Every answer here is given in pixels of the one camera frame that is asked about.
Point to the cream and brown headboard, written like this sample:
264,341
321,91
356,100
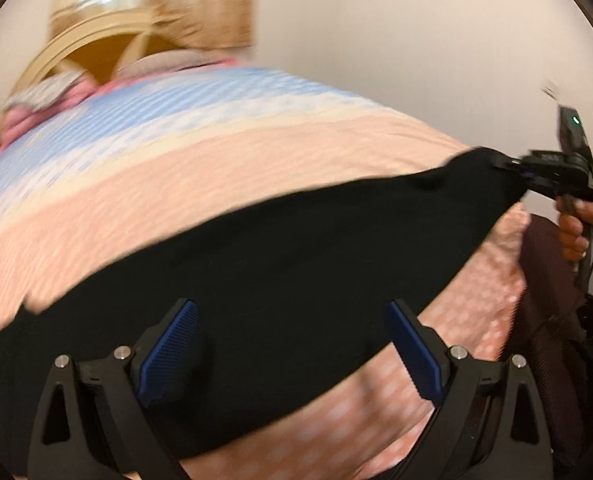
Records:
101,52

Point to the black pants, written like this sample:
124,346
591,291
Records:
276,270

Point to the striped pillow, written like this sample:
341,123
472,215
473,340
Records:
166,62

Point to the person's right hand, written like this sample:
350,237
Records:
573,235

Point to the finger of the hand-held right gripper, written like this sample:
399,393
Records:
508,163

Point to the grey patterned pillow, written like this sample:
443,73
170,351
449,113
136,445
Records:
46,91

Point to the polka dot bedspread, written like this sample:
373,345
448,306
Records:
226,160

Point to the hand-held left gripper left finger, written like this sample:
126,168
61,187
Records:
169,355

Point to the folded pink blanket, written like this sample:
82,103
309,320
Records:
24,120

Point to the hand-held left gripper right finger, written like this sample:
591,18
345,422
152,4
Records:
416,352

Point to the beige floral curtain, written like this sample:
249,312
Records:
201,15

